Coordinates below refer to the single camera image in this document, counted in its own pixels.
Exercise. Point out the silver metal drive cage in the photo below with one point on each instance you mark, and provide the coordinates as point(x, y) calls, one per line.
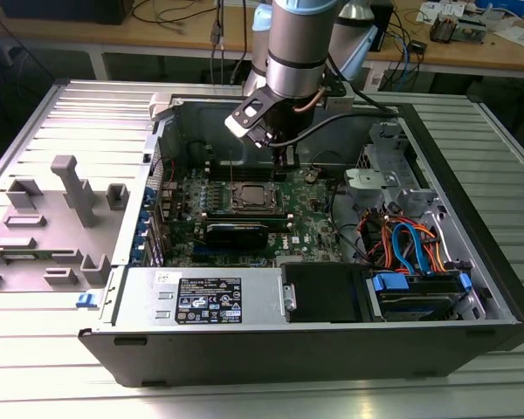
point(375, 181)

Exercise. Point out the CPU socket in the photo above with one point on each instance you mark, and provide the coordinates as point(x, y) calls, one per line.
point(274, 208)

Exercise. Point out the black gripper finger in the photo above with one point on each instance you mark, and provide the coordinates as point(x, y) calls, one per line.
point(292, 157)
point(280, 163)

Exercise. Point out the silver power supply box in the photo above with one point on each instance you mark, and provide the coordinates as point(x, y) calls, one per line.
point(135, 283)

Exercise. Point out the copper coil transformer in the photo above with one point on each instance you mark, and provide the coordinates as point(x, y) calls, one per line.
point(444, 28)

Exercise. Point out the copper coloured curved tube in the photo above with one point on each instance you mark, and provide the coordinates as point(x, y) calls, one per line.
point(314, 102)

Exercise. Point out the green RAM stick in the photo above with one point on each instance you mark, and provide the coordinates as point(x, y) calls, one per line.
point(26, 256)

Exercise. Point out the green motherboard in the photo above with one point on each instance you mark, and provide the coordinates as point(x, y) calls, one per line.
point(305, 227)

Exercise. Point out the black PC case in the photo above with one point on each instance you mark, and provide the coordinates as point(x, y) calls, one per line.
point(288, 358)

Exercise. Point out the hard disk in blue carrier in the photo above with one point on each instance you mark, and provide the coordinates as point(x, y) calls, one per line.
point(401, 305)

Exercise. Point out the wide black equipment box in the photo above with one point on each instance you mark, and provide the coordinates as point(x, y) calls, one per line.
point(65, 11)

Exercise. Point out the small blue case latch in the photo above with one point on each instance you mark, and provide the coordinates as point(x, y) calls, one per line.
point(86, 301)

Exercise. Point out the black RAM slot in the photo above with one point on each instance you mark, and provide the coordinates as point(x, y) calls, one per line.
point(231, 168)
point(231, 164)
point(231, 173)
point(231, 177)

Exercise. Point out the round coin cell battery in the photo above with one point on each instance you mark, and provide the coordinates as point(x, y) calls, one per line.
point(311, 176)

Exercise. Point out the black graphics card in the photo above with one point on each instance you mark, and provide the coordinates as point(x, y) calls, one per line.
point(236, 238)

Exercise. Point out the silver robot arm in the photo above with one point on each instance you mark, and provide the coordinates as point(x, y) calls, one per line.
point(297, 43)

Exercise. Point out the small black adapter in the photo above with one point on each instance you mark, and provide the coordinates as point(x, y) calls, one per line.
point(418, 46)

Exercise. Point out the grey plastic part rack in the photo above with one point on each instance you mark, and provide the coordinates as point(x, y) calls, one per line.
point(48, 244)

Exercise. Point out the tall black box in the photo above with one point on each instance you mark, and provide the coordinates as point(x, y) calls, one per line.
point(383, 24)

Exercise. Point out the white paper sheets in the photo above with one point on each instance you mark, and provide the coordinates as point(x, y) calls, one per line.
point(517, 35)

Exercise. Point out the black plastic disk bay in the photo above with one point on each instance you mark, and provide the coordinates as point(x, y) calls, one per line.
point(323, 292)

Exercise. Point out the wooden desk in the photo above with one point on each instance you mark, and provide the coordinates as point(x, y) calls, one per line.
point(113, 35)

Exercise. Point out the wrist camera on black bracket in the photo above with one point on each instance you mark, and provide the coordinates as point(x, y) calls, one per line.
point(249, 109)
point(338, 102)

